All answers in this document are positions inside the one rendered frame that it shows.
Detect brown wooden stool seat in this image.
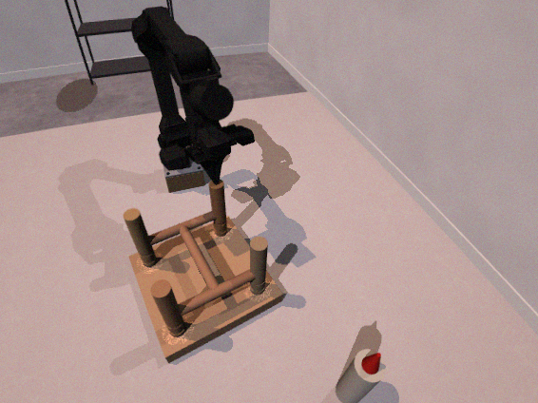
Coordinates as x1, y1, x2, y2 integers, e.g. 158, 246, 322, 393
129, 216, 283, 363

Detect brown wooden stool legs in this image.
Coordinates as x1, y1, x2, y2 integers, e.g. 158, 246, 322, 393
123, 180, 268, 337

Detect grey cylinder with red cone tip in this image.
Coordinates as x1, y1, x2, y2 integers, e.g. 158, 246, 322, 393
336, 349, 386, 403

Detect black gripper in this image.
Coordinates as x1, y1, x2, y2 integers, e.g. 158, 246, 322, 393
159, 115, 255, 184

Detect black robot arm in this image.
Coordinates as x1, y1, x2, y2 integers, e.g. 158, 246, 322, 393
131, 7, 240, 160

